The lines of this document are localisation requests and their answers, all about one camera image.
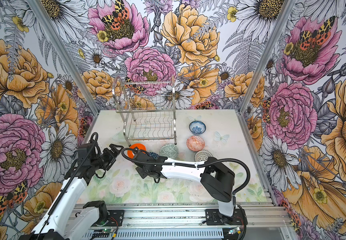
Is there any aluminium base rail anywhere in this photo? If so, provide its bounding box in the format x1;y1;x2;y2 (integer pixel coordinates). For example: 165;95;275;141
82;203;297;240

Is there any blue floral white bowl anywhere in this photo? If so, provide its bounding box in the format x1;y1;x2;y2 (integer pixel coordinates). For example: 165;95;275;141
189;121;207;135

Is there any plain orange bowl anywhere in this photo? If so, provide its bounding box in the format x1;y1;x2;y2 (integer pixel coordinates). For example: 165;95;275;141
127;143;146;159

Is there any grey dotted white bowl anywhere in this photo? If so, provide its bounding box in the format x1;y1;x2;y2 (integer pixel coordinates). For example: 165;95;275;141
194;150;213;162

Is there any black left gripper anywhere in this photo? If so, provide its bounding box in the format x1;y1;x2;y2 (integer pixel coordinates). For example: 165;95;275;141
91;144;124;171

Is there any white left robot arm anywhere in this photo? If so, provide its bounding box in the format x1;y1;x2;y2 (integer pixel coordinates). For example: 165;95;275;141
19;143;124;240

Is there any aluminium left corner post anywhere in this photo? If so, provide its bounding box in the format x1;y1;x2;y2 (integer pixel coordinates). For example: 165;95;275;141
28;1;100;117

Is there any chrome wire dish rack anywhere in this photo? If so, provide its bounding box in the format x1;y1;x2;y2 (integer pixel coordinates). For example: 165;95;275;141
112;77;177;146

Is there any aluminium right corner post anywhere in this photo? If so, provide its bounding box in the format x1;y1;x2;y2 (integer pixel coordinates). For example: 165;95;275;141
238;0;296;115

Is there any aluminium corner post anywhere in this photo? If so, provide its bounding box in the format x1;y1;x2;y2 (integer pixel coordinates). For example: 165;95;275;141
238;0;296;115
28;1;100;117

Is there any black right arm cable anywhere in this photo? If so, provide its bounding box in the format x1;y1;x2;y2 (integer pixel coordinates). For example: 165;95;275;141
121;146;251;196

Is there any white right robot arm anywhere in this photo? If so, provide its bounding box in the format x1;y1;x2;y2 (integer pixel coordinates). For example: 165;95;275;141
121;148;251;225

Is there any dark blue lattice bowl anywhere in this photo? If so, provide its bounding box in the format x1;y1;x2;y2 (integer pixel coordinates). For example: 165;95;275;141
149;152;159;160

